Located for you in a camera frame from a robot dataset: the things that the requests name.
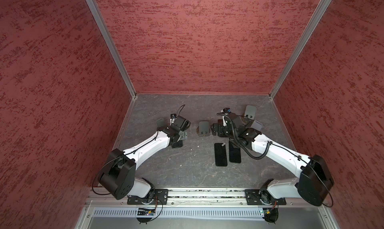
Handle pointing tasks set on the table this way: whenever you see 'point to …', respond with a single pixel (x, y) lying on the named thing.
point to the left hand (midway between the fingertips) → (176, 135)
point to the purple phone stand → (257, 125)
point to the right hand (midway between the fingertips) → (216, 129)
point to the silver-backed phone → (220, 154)
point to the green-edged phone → (179, 144)
